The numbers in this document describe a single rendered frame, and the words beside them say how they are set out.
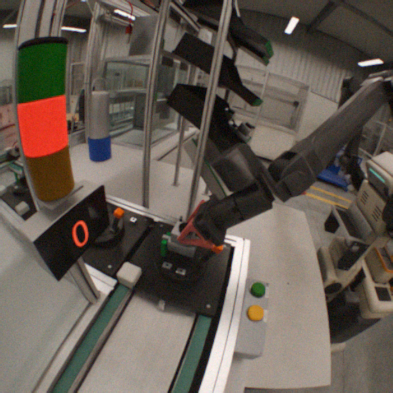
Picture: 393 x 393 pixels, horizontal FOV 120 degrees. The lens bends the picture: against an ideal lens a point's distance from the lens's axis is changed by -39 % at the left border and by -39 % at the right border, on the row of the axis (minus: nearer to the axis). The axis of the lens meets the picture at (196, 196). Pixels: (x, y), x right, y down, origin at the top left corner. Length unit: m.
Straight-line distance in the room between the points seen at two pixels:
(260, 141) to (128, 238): 4.14
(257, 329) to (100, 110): 1.21
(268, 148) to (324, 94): 5.64
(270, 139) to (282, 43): 5.86
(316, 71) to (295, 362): 9.42
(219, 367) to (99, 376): 0.25
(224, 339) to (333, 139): 0.45
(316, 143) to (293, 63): 8.89
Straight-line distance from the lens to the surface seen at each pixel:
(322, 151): 0.35
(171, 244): 0.43
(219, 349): 0.43
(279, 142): 4.51
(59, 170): 0.20
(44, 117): 0.18
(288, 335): 0.63
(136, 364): 0.46
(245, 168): 0.30
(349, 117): 0.41
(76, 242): 0.25
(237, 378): 0.54
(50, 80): 0.18
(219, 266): 0.51
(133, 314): 0.49
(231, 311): 0.48
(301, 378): 0.63
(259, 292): 0.50
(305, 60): 9.39
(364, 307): 1.16
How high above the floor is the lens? 1.37
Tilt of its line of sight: 33 degrees down
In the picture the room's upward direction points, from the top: 11 degrees clockwise
